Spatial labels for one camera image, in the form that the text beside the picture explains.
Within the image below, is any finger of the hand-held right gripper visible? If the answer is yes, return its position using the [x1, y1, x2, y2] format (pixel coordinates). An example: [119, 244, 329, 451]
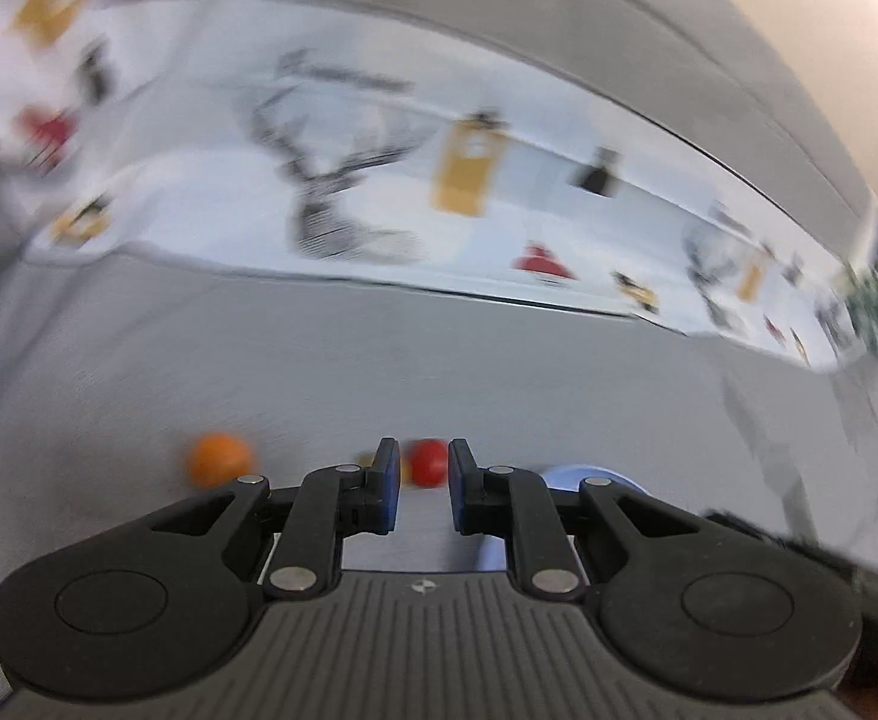
[701, 510, 878, 608]

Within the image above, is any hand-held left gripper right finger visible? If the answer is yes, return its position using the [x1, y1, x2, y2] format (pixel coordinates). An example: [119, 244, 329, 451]
[448, 439, 719, 602]

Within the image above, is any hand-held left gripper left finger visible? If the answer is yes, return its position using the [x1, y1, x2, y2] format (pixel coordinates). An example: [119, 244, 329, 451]
[128, 437, 402, 602]

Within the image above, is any yellow-green round fruit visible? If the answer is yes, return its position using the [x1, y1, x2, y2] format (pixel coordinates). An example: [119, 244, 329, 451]
[355, 452, 413, 485]

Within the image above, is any red round fruit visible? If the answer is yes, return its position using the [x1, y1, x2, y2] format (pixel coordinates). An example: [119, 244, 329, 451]
[406, 437, 451, 488]

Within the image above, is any blue plate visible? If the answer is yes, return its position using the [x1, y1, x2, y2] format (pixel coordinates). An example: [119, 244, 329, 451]
[475, 463, 644, 577]

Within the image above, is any orange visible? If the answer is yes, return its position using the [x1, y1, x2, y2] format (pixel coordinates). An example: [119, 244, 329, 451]
[186, 433, 255, 487]

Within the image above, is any grey bed sheet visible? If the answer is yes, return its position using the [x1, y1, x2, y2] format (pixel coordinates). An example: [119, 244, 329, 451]
[0, 157, 878, 720]

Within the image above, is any white printed cloth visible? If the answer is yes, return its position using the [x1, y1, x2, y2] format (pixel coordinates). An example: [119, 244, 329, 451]
[0, 0, 878, 370]

